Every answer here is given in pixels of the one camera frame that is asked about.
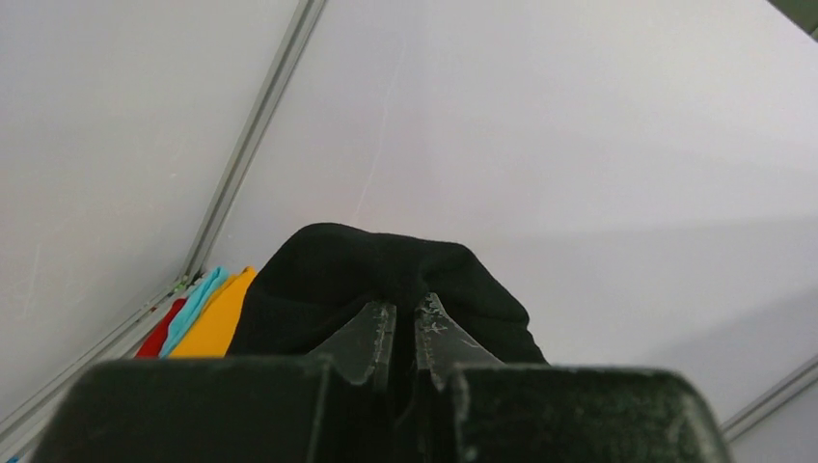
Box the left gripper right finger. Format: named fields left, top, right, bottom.
left=415, top=292, right=503, bottom=391

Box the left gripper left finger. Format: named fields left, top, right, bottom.
left=309, top=302, right=396, bottom=392

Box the black t shirt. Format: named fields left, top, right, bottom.
left=228, top=223, right=545, bottom=364

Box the folded orange t shirt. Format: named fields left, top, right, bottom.
left=166, top=267, right=257, bottom=358

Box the folded cyan t shirt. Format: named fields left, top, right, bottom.
left=158, top=266, right=230, bottom=358

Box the folded red t shirt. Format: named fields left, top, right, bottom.
left=134, top=298, right=187, bottom=359

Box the aluminium frame rail left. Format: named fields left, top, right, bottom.
left=1, top=1, right=323, bottom=459

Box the aluminium frame rail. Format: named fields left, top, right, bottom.
left=1, top=1, right=323, bottom=459
left=722, top=355, right=817, bottom=443

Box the aluminium frame rail right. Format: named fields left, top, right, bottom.
left=722, top=355, right=817, bottom=443

